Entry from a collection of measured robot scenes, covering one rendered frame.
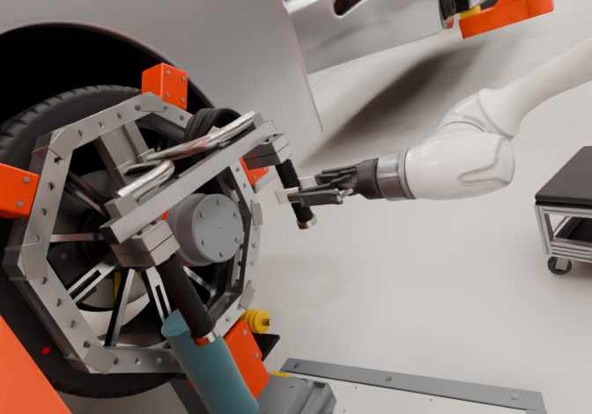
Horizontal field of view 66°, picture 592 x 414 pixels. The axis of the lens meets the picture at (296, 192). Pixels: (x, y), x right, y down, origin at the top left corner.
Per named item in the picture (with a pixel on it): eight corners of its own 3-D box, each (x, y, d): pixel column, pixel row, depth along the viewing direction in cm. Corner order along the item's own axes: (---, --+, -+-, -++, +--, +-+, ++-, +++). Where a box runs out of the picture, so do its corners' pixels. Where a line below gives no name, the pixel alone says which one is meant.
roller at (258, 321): (203, 317, 132) (195, 301, 130) (281, 323, 115) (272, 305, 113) (189, 330, 128) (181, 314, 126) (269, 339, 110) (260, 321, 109)
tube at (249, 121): (201, 140, 103) (181, 96, 100) (265, 123, 91) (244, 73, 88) (144, 174, 90) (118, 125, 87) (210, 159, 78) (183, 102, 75)
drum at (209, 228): (188, 243, 104) (159, 189, 100) (256, 239, 92) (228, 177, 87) (143, 280, 94) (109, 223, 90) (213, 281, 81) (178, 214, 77)
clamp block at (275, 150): (260, 160, 98) (250, 138, 96) (293, 154, 93) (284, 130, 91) (247, 171, 94) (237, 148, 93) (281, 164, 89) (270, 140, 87)
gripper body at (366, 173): (382, 207, 80) (338, 211, 85) (398, 185, 86) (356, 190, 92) (369, 169, 77) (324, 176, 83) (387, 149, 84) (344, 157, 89)
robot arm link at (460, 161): (415, 215, 76) (435, 179, 86) (515, 207, 67) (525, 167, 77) (395, 158, 73) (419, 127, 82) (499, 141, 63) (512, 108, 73)
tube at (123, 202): (136, 180, 88) (109, 129, 85) (203, 165, 77) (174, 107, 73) (57, 227, 75) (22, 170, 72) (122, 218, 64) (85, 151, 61)
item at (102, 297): (179, 272, 122) (143, 158, 117) (198, 271, 118) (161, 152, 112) (67, 335, 97) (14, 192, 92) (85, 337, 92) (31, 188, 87)
